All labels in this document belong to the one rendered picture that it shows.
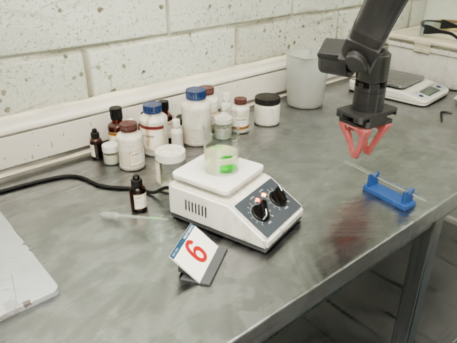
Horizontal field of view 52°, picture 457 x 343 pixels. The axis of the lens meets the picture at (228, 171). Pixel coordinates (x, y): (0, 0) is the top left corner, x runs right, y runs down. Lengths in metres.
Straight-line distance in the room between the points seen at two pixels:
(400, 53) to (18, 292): 1.41
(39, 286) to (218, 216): 0.28
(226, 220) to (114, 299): 0.21
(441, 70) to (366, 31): 0.92
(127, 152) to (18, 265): 0.34
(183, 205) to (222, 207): 0.08
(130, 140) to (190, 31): 0.39
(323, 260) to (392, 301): 1.02
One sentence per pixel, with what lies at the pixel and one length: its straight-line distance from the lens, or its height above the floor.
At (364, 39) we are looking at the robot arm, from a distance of 0.79.
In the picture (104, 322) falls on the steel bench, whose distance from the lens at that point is 0.66.
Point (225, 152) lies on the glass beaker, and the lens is 0.76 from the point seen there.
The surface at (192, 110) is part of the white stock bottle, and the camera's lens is 1.08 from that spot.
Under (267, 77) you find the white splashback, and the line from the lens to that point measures 1.40.
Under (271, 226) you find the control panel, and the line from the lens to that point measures 0.75.
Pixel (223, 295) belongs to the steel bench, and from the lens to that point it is 0.68.
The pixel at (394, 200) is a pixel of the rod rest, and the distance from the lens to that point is 0.92.
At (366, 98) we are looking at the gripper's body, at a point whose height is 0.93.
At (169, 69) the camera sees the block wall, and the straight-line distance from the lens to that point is 1.23.
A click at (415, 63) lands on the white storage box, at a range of 1.73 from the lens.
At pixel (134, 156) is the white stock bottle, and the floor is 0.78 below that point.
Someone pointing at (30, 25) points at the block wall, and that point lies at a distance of 1.06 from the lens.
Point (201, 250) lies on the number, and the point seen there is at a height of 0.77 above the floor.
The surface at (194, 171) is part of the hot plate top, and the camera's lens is 0.80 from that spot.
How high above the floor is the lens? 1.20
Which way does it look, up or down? 27 degrees down
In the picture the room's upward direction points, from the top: straight up
